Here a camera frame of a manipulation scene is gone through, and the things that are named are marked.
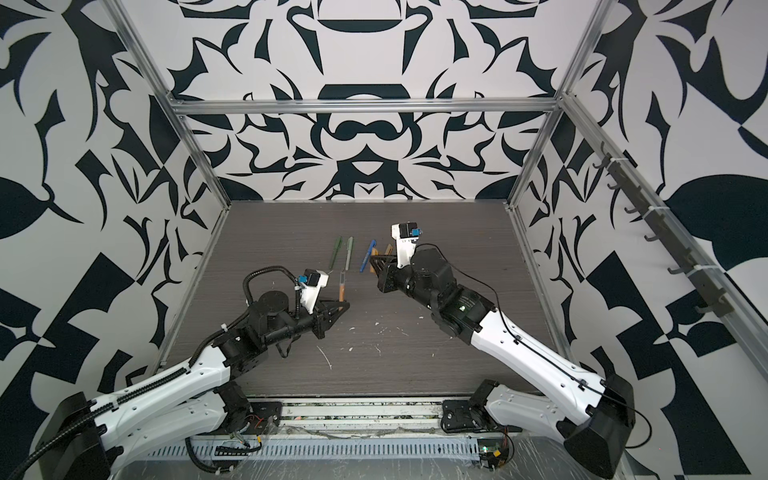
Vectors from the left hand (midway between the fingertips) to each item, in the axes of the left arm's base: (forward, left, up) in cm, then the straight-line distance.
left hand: (349, 299), depth 72 cm
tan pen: (+2, +1, +3) cm, 4 cm away
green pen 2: (+27, +3, -20) cm, 34 cm away
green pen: (+28, +8, -20) cm, 35 cm away
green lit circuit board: (-30, -33, -21) cm, 49 cm away
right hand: (+5, -6, +10) cm, 13 cm away
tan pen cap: (+4, -6, +8) cm, 10 cm away
